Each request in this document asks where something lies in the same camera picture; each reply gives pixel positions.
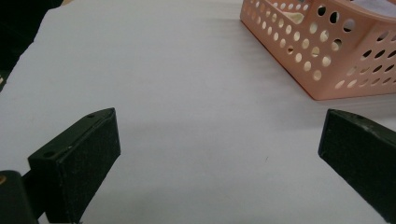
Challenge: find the pink perforated plastic basket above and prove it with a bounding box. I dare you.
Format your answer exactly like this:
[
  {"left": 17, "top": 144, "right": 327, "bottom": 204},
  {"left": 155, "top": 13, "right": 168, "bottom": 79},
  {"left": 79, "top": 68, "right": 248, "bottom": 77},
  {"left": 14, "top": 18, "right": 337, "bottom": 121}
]
[{"left": 239, "top": 0, "right": 396, "bottom": 101}]

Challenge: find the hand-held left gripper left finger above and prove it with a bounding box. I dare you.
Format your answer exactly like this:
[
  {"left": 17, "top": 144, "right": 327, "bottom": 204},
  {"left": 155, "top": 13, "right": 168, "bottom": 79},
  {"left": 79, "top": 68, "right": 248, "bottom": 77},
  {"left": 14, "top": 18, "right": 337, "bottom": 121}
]
[{"left": 21, "top": 107, "right": 121, "bottom": 224}]

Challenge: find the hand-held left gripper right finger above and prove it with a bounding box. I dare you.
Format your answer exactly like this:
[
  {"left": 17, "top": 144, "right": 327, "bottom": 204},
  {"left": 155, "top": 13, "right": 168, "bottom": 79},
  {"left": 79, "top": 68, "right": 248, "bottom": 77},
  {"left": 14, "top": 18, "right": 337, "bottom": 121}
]
[{"left": 318, "top": 108, "right": 396, "bottom": 224}]

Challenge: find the white cloth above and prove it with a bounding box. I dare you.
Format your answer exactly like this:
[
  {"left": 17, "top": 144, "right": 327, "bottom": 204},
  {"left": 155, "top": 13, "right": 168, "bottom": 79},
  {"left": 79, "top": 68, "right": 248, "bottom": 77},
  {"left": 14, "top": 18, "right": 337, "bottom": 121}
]
[{"left": 350, "top": 0, "right": 396, "bottom": 18}]

